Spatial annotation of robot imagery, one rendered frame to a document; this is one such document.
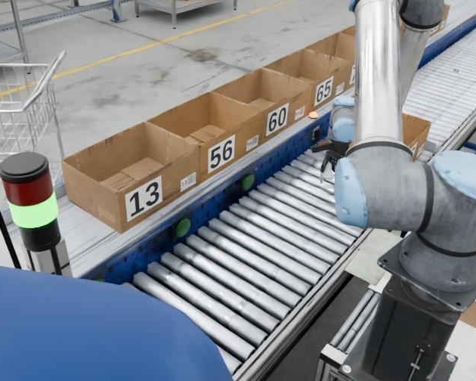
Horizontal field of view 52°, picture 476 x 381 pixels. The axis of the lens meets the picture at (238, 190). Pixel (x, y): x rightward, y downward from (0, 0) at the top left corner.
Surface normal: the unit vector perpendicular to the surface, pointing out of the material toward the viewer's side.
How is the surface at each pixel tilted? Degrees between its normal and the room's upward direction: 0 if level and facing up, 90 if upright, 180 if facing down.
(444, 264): 69
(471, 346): 0
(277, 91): 89
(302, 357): 0
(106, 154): 89
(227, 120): 89
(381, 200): 63
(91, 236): 0
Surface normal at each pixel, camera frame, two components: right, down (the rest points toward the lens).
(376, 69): -0.31, -0.42
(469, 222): -0.12, 0.55
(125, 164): 0.79, 0.37
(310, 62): -0.61, 0.44
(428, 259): -0.69, 0.07
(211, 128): 0.04, -0.82
